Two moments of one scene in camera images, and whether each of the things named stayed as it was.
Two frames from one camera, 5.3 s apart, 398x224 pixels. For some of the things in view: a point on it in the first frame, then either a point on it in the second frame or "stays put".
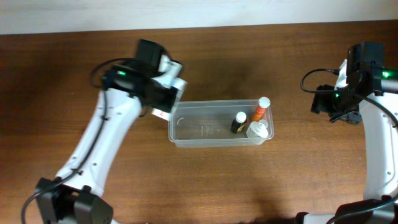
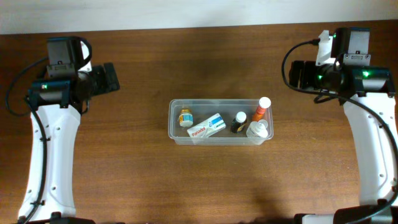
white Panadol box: (161, 113) to (212, 124)
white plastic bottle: (257, 129) stays put
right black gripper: (319, 99) to (295, 73)
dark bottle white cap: (240, 119) stays put
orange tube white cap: (263, 102) stays put
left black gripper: (165, 101) to (111, 77)
